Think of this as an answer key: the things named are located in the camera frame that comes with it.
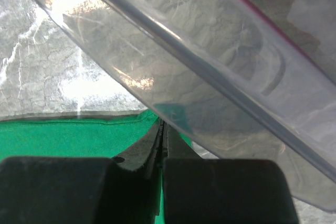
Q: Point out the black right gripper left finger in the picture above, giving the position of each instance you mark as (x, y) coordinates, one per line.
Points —
(121, 189)

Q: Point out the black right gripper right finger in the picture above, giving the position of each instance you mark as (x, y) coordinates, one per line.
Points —
(197, 190)

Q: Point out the green t shirt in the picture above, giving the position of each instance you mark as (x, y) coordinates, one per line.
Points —
(86, 138)

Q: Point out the clear plastic bin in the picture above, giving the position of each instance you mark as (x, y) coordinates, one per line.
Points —
(242, 78)

